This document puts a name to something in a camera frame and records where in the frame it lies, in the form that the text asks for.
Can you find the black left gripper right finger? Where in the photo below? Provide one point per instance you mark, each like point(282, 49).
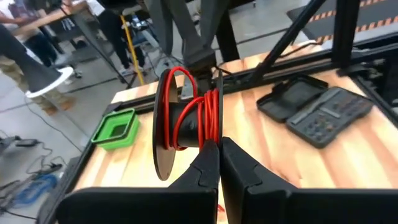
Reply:
point(295, 208)

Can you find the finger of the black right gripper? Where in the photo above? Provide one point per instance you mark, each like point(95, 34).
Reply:
point(183, 31)
point(214, 18)

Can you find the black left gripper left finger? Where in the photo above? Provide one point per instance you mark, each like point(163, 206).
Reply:
point(140, 208)

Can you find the green plastic tray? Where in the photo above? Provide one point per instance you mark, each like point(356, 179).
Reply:
point(124, 140)

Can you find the person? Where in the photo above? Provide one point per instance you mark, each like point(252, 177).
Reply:
point(15, 9)
point(112, 28)
point(51, 101)

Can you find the black screwdriver bit case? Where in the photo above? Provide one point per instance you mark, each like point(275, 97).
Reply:
point(326, 118)

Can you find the black power strip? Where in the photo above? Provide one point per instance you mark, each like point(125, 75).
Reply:
point(46, 169)

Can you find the black power adapter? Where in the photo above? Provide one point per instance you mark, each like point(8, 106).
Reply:
point(26, 142)

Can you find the wooden top desk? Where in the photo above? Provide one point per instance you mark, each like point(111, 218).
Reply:
point(53, 17)

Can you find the hazard striped floor mat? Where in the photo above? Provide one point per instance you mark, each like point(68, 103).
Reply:
point(373, 12)

